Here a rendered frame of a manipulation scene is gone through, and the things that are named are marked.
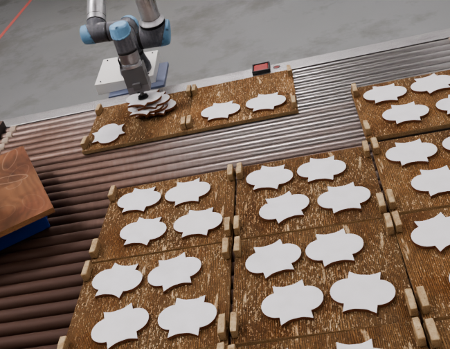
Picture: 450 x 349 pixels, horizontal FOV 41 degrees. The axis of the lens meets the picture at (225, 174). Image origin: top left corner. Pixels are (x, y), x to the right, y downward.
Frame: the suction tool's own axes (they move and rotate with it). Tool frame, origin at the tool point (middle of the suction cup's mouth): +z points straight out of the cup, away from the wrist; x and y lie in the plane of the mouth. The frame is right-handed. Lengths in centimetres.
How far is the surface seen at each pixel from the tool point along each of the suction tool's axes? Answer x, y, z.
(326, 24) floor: 288, 110, 100
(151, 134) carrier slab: -18.4, 2.2, 5.9
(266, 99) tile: -13.5, 46.9, 4.9
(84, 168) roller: -28.8, -23.1, 7.9
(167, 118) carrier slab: -8.5, 8.0, 6.0
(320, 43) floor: 249, 99, 100
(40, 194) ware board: -61, -27, -5
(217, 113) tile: -15.5, 28.1, 4.9
